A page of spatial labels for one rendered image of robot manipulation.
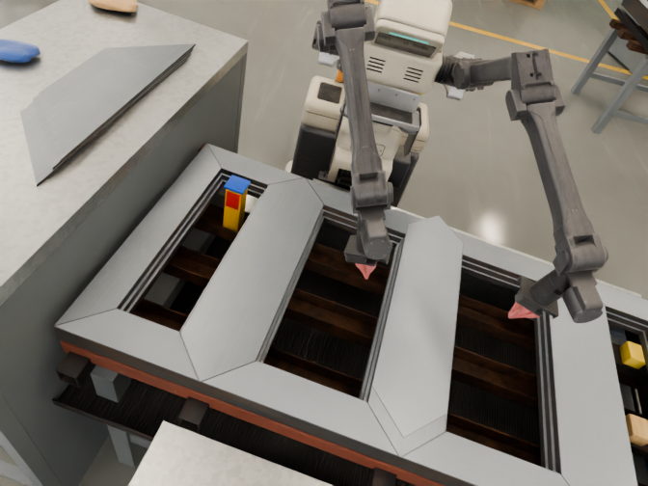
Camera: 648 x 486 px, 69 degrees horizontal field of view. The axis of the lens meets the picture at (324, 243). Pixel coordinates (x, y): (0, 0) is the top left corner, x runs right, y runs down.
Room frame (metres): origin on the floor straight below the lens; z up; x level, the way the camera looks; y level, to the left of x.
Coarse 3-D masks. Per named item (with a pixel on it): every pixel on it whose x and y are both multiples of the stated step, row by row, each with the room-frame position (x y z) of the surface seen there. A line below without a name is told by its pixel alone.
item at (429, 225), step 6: (414, 222) 1.12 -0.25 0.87; (420, 222) 1.13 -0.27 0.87; (426, 222) 1.14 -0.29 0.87; (432, 222) 1.15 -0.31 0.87; (438, 222) 1.15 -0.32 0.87; (420, 228) 1.10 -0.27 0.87; (426, 228) 1.11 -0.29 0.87; (432, 228) 1.12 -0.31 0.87; (438, 228) 1.13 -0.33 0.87; (444, 228) 1.14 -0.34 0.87; (444, 234) 1.11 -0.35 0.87; (450, 234) 1.12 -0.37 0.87; (456, 240) 1.10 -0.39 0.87
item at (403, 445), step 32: (256, 192) 1.07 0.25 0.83; (192, 224) 0.87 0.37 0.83; (320, 224) 1.02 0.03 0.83; (352, 224) 1.06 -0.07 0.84; (160, 256) 0.71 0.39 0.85; (224, 256) 0.79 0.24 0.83; (288, 288) 0.74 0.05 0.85; (512, 288) 1.02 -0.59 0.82; (384, 320) 0.74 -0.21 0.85; (544, 320) 0.91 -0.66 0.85; (608, 320) 1.01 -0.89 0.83; (640, 320) 1.02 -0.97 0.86; (96, 352) 0.44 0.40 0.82; (544, 352) 0.80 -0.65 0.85; (192, 384) 0.43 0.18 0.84; (544, 384) 0.71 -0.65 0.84; (288, 416) 0.41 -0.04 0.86; (384, 416) 0.48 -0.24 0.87; (544, 416) 0.62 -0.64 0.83; (352, 448) 0.41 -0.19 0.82; (416, 448) 0.43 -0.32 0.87; (544, 448) 0.54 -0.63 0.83; (448, 480) 0.40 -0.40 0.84
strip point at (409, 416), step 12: (384, 396) 0.52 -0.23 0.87; (396, 396) 0.53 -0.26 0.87; (396, 408) 0.50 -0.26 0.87; (408, 408) 0.51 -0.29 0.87; (420, 408) 0.52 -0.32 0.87; (432, 408) 0.53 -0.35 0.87; (396, 420) 0.47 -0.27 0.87; (408, 420) 0.48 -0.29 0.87; (420, 420) 0.49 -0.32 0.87; (432, 420) 0.50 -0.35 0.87; (408, 432) 0.46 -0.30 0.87
